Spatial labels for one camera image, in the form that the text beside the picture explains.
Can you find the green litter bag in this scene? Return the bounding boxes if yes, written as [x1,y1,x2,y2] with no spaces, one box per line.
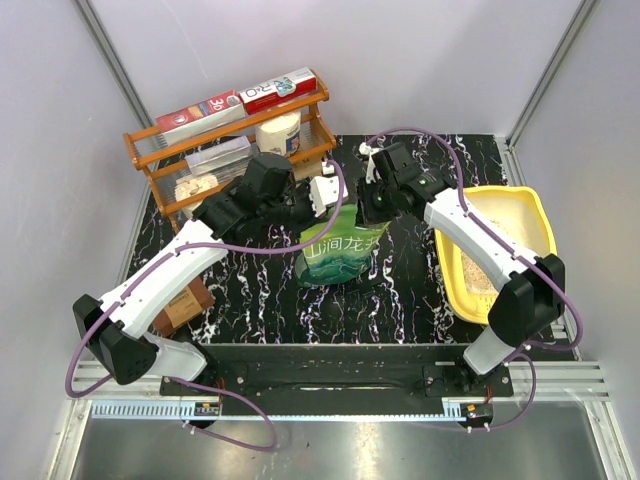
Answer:
[294,204,389,287]

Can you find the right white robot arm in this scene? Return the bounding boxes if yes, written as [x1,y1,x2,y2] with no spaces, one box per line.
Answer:
[356,143,565,396]

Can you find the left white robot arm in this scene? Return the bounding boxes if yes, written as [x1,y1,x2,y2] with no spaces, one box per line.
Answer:
[72,153,344,396]

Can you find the red white foil box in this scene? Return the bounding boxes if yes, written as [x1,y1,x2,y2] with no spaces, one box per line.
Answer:
[238,67,317,115]

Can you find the red grey wrap box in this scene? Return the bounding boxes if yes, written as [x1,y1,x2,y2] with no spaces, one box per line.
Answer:
[156,90,246,146]

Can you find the yellow litter box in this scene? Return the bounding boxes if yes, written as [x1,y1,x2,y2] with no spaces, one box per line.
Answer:
[424,186,557,325]

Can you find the clear plastic bag pack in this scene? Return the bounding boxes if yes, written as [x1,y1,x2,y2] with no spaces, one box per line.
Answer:
[185,136,252,176]

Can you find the orange wooden shelf rack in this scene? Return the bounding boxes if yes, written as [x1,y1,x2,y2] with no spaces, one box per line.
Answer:
[124,67,337,231]

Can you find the brown scouring pad pack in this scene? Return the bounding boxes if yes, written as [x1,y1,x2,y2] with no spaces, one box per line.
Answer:
[152,277,215,337]

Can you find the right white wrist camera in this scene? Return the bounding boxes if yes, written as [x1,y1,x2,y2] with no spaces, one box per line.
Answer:
[359,142,380,184]

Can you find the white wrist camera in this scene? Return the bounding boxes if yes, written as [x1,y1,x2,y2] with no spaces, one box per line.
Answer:
[309,160,348,217]
[359,142,380,184]

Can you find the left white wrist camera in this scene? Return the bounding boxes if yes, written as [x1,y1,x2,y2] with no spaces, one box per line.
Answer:
[309,160,348,217]

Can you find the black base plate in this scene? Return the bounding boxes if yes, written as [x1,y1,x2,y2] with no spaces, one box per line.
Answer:
[159,344,515,417]

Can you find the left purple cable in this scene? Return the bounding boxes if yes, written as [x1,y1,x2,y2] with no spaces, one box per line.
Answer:
[64,159,346,451]

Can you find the purple cable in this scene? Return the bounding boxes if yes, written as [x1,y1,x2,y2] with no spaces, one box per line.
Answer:
[64,159,346,451]
[367,125,585,432]

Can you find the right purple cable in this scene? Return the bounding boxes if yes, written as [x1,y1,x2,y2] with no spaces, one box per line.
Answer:
[367,125,585,432]

